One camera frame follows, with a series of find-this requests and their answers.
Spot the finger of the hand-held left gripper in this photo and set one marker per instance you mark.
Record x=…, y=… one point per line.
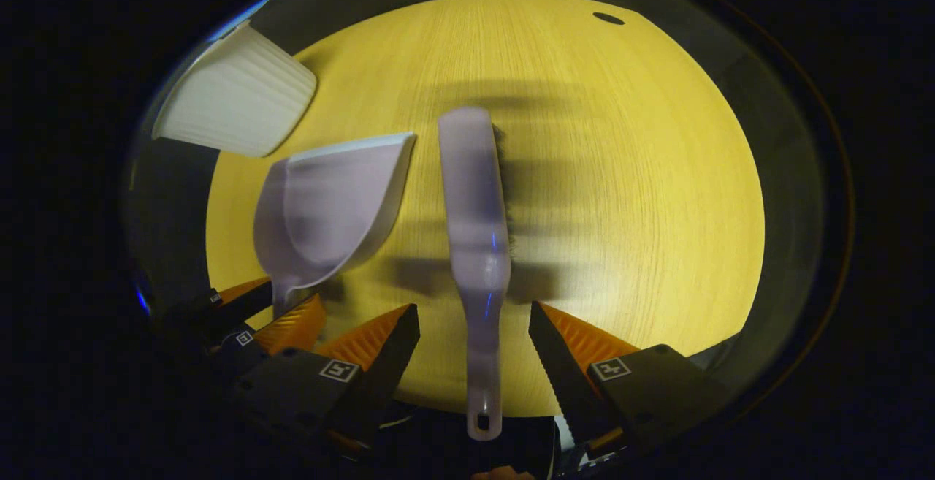
x=226, y=305
x=292, y=326

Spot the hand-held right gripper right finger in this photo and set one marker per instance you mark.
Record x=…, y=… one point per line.
x=566, y=385

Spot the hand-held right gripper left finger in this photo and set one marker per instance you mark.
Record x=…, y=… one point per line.
x=383, y=378

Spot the pink dustpan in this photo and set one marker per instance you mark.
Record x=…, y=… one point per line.
x=329, y=210

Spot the pink small broom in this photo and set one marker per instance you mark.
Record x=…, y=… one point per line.
x=475, y=231

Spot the white ribbed garbage bin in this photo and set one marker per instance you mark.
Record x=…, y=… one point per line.
x=234, y=100

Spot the black round desk grommet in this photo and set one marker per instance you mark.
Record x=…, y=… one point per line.
x=608, y=18

